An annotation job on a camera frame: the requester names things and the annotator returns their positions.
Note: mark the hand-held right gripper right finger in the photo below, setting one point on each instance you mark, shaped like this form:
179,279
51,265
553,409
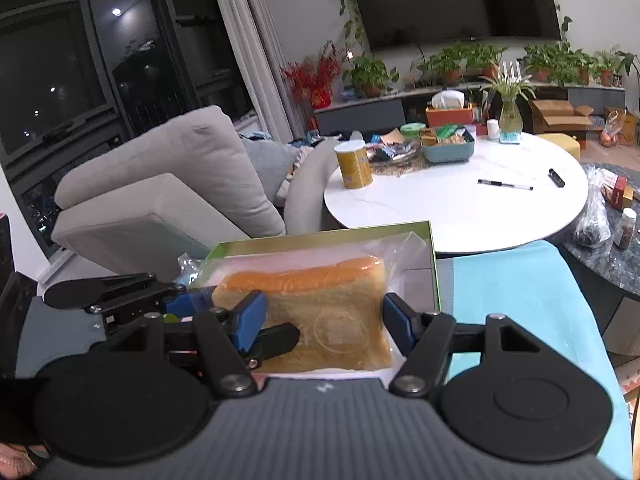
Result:
398,322

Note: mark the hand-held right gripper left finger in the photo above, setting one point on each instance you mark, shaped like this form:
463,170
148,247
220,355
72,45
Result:
249,325

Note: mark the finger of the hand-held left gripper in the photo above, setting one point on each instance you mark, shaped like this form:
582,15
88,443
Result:
177,304
280,341

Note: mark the bagged bread loaf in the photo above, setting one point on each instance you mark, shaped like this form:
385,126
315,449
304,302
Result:
325,310

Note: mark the green cardboard box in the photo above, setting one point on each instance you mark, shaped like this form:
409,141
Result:
300,244

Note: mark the blue plastic packet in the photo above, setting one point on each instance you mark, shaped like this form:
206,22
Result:
189,272

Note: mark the white round table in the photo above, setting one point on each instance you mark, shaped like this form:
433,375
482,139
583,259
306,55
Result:
450,210

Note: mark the grey armchair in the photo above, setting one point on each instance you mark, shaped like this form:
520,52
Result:
190,175

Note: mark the beige curved chair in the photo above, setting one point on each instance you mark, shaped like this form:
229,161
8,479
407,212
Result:
310,185

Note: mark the grey cushion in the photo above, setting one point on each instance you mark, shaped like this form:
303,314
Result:
270,165

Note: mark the yellow can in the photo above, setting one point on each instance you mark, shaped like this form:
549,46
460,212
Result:
354,165

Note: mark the heap of packets on table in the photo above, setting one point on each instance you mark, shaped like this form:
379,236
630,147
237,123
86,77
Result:
395,152

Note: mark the black white pen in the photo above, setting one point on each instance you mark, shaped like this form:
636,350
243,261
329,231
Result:
505,184

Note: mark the blue basket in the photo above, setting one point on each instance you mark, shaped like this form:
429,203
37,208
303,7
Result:
447,152

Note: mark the green round container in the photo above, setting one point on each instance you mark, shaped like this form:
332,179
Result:
413,130

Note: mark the television cabinet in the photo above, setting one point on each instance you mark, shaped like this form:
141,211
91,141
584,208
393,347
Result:
360,115

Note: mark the orange tissue box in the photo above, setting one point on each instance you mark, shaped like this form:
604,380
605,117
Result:
447,116

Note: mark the black marker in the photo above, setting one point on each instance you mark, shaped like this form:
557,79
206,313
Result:
556,177

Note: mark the small white cup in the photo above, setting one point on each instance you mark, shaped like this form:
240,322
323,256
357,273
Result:
493,129

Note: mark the clear plastic bag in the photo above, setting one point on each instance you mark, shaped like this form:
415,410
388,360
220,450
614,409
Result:
592,225

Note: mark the dark marble table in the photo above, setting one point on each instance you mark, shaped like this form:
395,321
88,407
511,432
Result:
615,265

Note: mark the dark window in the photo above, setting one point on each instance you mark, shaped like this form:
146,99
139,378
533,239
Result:
75,60

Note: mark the glass vase with plant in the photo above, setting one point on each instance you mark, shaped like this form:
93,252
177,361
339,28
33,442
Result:
511,115

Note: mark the yellow stool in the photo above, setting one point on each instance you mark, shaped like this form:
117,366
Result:
560,142

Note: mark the small bottle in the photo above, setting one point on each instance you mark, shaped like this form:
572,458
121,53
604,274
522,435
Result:
625,230

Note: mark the potted plant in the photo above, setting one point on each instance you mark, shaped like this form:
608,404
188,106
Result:
607,70
450,67
370,77
547,62

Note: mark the red box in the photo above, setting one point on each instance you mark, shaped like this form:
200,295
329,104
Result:
617,192

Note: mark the open cardboard box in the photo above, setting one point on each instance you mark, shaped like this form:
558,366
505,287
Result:
555,115

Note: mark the red flower arrangement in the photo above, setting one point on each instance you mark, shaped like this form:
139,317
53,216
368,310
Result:
315,72

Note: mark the white curtain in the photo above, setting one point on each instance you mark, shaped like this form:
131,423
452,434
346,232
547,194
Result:
260,50

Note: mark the trailing vine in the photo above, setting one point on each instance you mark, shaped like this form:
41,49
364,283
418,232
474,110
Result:
565,22
352,10

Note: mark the wall television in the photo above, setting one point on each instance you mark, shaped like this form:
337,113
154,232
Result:
450,0

